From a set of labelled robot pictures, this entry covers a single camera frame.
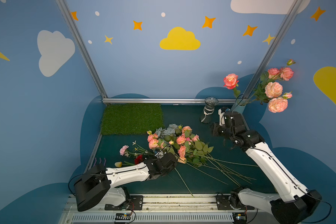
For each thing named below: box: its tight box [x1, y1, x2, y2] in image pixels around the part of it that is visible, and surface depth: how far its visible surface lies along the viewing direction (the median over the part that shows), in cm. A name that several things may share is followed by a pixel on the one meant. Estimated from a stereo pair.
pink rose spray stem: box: [252, 58, 296, 102], surface depth 76 cm
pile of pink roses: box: [146, 125, 214, 167], surface depth 90 cm
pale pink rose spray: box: [242, 80, 293, 113], surface depth 64 cm
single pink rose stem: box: [223, 73, 241, 99], surface depth 78 cm
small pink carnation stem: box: [119, 145, 152, 157], surface depth 93 cm
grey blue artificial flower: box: [154, 123, 178, 139], surface depth 95 cm
